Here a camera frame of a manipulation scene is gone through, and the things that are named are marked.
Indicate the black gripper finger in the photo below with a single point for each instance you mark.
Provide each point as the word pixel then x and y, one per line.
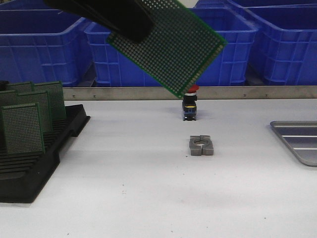
pixel 125 17

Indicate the green perforated circuit board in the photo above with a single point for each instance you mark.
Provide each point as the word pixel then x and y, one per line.
pixel 177 51
pixel 20 87
pixel 56 99
pixel 41 98
pixel 8 98
pixel 22 129

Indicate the black slotted board rack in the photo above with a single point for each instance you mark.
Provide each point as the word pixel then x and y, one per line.
pixel 22 176

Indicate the silver metal tray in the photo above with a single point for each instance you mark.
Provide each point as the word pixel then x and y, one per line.
pixel 300 137

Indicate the blue plastic crate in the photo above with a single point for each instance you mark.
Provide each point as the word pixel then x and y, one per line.
pixel 228 69
pixel 42 46
pixel 24 5
pixel 284 51

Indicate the red emergency stop button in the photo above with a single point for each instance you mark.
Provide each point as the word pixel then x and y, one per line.
pixel 189 104

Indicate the grey metal clamp block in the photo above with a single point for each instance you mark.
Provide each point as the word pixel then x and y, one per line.
pixel 201 145

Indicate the steel shelf rail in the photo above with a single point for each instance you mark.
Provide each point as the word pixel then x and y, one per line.
pixel 204 93

